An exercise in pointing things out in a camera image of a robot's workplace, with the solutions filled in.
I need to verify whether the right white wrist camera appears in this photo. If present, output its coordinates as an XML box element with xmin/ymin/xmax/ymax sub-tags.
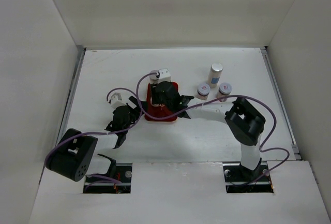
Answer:
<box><xmin>157</xmin><ymin>68</ymin><xmax>171</xmax><ymax>83</ymax></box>

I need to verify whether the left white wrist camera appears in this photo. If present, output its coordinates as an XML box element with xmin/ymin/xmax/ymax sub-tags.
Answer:
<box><xmin>108</xmin><ymin>93</ymin><xmax>126</xmax><ymax>109</ymax></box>

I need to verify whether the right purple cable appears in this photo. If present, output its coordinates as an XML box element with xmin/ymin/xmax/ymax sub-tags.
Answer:
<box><xmin>136</xmin><ymin>70</ymin><xmax>290</xmax><ymax>186</ymax></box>

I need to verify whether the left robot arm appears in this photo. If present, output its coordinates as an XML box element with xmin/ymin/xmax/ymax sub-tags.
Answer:
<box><xmin>44</xmin><ymin>93</ymin><xmax>147</xmax><ymax>182</ymax></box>

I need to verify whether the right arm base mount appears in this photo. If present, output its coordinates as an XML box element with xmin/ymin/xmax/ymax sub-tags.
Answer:
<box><xmin>223</xmin><ymin>164</ymin><xmax>274</xmax><ymax>193</ymax></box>

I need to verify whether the tall bottle grey cap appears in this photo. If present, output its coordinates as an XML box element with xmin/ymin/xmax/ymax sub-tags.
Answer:
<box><xmin>149</xmin><ymin>70</ymin><xmax>160</xmax><ymax>85</ymax></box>

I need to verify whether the tall bottle silver cap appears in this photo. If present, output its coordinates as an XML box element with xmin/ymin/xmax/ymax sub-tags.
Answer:
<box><xmin>207</xmin><ymin>63</ymin><xmax>223</xmax><ymax>88</ymax></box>

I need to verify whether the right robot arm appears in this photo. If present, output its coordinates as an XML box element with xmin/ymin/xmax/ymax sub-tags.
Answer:
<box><xmin>151</xmin><ymin>82</ymin><xmax>265</xmax><ymax>181</ymax></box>

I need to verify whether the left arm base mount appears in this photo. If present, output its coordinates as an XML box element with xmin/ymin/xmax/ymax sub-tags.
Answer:
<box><xmin>83</xmin><ymin>153</ymin><xmax>133</xmax><ymax>194</ymax></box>

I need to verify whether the red lacquer tray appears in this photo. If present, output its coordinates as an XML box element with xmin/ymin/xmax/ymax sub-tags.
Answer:
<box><xmin>144</xmin><ymin>82</ymin><xmax>178</xmax><ymax>122</ymax></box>

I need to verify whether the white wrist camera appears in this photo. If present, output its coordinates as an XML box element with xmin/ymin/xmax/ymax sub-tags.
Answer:
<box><xmin>157</xmin><ymin>68</ymin><xmax>171</xmax><ymax>83</ymax></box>
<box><xmin>108</xmin><ymin>93</ymin><xmax>126</xmax><ymax>109</ymax></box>

